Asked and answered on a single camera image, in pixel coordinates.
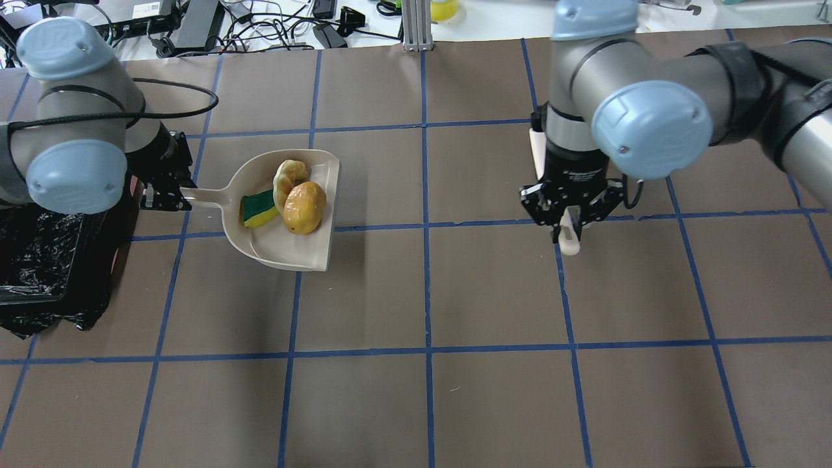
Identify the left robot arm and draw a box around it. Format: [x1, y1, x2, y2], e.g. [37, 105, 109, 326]
[1, 17, 194, 215]

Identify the black lined trash bin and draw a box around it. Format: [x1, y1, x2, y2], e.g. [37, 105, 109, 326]
[1, 187, 136, 339]

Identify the yellow curved bread piece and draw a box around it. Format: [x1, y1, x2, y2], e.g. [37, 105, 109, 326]
[272, 159, 309, 215]

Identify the beige plastic dustpan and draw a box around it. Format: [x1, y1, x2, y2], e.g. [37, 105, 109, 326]
[181, 149, 341, 272]

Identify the yellow toy potato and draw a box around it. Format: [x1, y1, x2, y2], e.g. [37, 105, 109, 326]
[281, 181, 327, 236]

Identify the green yellow sponge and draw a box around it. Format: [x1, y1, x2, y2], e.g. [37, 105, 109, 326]
[240, 190, 280, 229]

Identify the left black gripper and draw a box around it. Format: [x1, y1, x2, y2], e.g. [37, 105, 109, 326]
[127, 130, 196, 211]

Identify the white hand brush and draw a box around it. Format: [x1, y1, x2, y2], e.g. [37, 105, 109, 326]
[528, 128, 580, 257]

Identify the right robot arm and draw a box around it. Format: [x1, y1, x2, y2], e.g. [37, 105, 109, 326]
[519, 1, 831, 255]

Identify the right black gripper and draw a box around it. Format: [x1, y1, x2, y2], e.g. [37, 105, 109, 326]
[519, 146, 628, 244]

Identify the aluminium frame post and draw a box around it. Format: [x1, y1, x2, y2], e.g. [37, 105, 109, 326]
[401, 0, 435, 51]

